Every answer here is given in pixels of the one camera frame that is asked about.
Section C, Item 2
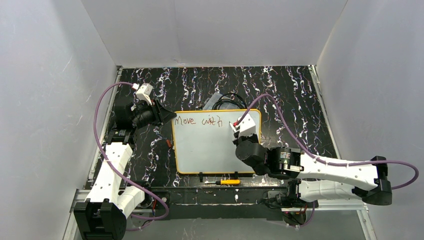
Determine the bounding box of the white whiteboard marker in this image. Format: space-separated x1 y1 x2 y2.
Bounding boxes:
229 122 237 133

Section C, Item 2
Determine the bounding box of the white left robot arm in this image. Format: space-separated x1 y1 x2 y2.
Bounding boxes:
73 99 177 240

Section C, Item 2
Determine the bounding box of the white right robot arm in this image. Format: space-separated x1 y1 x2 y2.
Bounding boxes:
233 130 393 206

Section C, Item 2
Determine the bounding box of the yellow framed whiteboard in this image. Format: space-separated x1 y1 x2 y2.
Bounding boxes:
171 109 254 175

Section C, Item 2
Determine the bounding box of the clear plastic screw box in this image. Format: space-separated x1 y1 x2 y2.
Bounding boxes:
202 92 248 111

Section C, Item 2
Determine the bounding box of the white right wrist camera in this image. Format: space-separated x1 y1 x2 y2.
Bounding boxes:
234 113 257 138

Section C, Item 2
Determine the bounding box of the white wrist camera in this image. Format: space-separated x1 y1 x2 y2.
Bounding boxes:
135 83 153 105
234 113 257 138

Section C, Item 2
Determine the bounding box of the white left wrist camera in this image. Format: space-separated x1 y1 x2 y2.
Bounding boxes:
135 83 153 105

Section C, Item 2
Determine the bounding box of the black coiled cable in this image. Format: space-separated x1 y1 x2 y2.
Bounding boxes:
211 93 248 111

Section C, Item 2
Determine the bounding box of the yellow handled screwdriver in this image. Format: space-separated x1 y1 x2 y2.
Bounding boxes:
204 179 241 186

